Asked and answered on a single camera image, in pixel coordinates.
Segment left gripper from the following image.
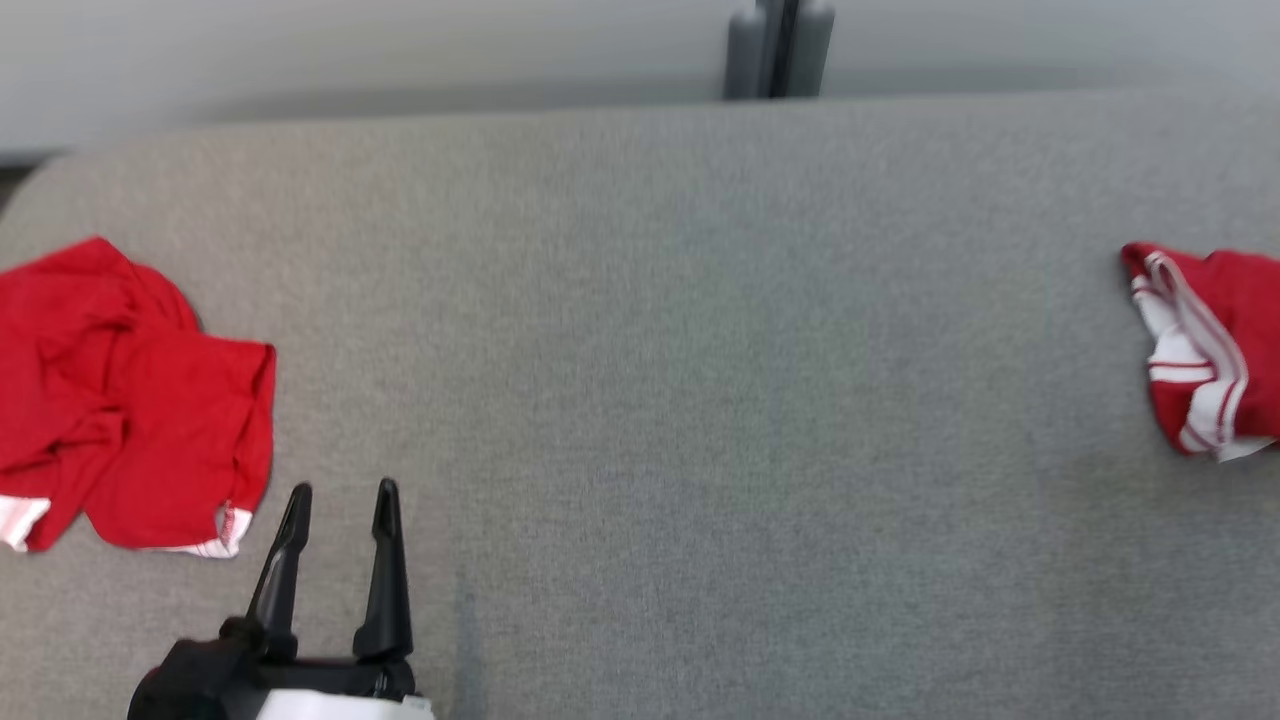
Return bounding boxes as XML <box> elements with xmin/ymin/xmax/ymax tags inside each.
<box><xmin>127</xmin><ymin>477</ymin><xmax>437</xmax><ymax>720</ymax></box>

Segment red shirt with white trim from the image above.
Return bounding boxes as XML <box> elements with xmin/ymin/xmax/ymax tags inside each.
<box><xmin>0</xmin><ymin>236</ymin><xmax>278</xmax><ymax>559</ymax></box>

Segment red jersey white striped trim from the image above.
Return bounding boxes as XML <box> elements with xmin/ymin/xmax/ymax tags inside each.
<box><xmin>1119</xmin><ymin>242</ymin><xmax>1280</xmax><ymax>463</ymax></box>

